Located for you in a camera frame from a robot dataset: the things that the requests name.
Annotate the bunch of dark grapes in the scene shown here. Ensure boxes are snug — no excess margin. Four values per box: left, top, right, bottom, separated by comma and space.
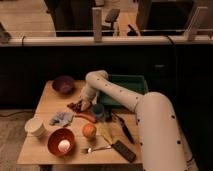
67, 101, 82, 113

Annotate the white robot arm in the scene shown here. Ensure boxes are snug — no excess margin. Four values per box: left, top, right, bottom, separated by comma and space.
81, 70, 199, 171

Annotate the small blue cup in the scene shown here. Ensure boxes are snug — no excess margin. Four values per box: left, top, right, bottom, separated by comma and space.
91, 104, 105, 120

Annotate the white paper cup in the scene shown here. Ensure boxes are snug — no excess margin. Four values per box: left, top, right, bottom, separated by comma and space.
25, 117, 45, 137

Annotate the orange carrot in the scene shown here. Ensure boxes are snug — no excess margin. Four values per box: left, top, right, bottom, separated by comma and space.
75, 113, 97, 123

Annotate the orange fruit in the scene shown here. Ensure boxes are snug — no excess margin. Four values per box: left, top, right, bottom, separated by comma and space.
82, 123, 97, 139

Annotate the purple bowl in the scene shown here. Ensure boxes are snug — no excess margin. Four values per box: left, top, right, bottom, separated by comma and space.
52, 75, 74, 94

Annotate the red bowl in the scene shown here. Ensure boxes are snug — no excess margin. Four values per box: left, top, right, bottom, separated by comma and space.
47, 128, 75, 157

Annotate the white egg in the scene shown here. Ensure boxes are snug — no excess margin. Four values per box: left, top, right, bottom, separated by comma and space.
58, 140, 70, 152

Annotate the green plastic tray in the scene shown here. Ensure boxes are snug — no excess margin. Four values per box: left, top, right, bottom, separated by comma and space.
97, 74, 149, 109

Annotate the black remote control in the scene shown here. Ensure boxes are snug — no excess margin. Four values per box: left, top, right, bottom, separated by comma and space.
112, 140, 136, 163

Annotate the black office chair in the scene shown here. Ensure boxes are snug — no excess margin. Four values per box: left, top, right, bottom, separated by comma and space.
102, 9, 120, 30

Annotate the black handled knife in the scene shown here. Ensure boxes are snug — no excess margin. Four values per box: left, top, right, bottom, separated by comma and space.
113, 114, 135, 144

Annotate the white horizontal rail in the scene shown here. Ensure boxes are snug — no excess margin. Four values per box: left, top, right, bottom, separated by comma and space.
0, 35, 213, 47

